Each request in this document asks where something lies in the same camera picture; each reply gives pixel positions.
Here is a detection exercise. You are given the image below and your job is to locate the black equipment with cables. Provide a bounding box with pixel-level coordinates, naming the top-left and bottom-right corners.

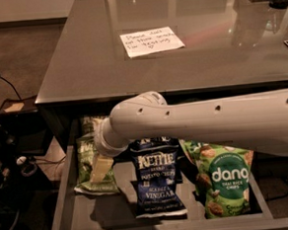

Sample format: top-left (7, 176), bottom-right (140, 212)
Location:
top-left (0, 65), bottom-right (44, 230)

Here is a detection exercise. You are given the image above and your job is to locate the green jalapeno Kettle chip bag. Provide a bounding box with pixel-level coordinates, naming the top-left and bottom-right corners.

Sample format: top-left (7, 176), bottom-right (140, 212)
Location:
top-left (74, 135), bottom-right (119, 195)

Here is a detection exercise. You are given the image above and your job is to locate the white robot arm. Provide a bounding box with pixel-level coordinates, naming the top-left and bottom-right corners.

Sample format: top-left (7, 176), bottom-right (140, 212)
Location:
top-left (94, 88), bottom-right (288, 158)

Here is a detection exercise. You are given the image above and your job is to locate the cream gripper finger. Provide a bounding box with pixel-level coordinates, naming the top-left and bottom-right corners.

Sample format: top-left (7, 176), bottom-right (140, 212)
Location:
top-left (89, 154), bottom-right (113, 183)

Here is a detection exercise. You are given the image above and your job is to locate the white handwritten paper note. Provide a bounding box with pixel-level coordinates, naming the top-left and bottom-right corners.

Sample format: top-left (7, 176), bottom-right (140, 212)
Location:
top-left (119, 27), bottom-right (184, 58)

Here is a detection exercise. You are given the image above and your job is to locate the dark side table with note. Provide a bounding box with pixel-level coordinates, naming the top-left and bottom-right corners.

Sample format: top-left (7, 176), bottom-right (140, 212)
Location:
top-left (0, 96), bottom-right (37, 116)

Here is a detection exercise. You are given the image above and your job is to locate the rear green Kettle chip bag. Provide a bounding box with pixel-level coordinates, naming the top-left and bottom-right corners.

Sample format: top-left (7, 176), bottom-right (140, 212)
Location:
top-left (79, 115), bottom-right (105, 135)

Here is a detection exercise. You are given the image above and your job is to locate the middle green Dang chips bag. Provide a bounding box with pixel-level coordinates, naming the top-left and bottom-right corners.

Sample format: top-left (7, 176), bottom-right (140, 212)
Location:
top-left (180, 140), bottom-right (201, 164)

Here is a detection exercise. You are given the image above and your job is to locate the grey counter cabinet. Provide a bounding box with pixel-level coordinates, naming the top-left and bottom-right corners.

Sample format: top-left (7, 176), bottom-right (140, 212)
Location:
top-left (36, 0), bottom-right (288, 145)

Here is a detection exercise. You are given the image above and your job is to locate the front blue Kettle vinegar bag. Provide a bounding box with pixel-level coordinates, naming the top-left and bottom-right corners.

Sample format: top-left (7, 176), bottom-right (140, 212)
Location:
top-left (132, 147), bottom-right (187, 218)

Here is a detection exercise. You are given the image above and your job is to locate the front green Dang chips bag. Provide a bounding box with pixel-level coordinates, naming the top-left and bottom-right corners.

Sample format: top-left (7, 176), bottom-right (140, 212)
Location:
top-left (191, 140), bottom-right (259, 220)

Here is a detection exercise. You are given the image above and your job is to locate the middle blue Kettle chip bag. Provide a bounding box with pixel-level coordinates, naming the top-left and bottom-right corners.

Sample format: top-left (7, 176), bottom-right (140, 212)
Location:
top-left (129, 136), bottom-right (179, 152)

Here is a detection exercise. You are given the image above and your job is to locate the green dang chips bag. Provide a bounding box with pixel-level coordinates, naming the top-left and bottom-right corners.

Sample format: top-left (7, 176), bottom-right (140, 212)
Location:
top-left (191, 140), bottom-right (259, 220)
top-left (180, 140), bottom-right (201, 164)

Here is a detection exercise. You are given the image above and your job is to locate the grey open top drawer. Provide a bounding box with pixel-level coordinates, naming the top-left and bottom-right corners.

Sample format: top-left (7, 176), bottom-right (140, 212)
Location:
top-left (25, 106), bottom-right (288, 230)

